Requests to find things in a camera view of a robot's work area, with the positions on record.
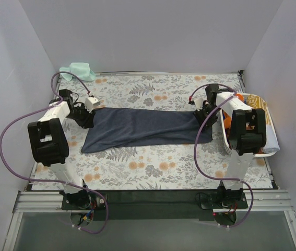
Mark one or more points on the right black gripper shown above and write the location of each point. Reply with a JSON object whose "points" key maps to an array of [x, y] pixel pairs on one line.
{"points": [[204, 116]]}

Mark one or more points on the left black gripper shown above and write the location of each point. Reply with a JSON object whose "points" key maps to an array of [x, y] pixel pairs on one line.
{"points": [[84, 118]]}

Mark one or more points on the orange peach printed towel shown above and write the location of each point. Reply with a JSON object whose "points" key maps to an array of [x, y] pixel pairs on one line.
{"points": [[226, 118]]}

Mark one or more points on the dark grey towel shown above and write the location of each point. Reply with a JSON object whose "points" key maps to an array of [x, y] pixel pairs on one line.
{"points": [[123, 127]]}

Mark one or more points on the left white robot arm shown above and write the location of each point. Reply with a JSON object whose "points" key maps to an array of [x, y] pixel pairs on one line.
{"points": [[50, 147]]}

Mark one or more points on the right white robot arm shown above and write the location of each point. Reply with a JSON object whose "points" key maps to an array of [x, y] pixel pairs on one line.
{"points": [[247, 135]]}

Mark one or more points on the white plastic basket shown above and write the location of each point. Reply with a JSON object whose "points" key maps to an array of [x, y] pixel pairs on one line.
{"points": [[227, 146]]}

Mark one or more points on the yellow patterned rolled towel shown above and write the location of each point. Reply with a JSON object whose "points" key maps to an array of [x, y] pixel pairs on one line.
{"points": [[257, 102]]}

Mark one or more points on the floral table mat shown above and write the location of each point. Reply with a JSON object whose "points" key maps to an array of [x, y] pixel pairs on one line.
{"points": [[149, 167]]}

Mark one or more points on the mint green towel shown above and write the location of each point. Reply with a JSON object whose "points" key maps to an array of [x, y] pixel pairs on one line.
{"points": [[81, 70]]}

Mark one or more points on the light blue rolled towel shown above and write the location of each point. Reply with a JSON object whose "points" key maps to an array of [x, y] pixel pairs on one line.
{"points": [[271, 141]]}

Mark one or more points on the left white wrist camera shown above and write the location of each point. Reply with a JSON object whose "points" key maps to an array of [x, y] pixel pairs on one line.
{"points": [[91, 103]]}

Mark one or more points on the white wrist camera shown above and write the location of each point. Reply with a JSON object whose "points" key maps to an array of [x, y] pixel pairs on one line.
{"points": [[198, 102], [91, 103]]}

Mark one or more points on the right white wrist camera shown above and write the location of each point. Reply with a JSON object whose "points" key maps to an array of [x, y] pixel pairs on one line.
{"points": [[198, 102]]}

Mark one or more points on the aluminium frame rail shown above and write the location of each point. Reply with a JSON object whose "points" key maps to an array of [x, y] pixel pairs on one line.
{"points": [[51, 201]]}

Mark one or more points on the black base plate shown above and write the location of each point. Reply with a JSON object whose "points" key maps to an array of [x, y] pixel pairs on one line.
{"points": [[153, 204]]}

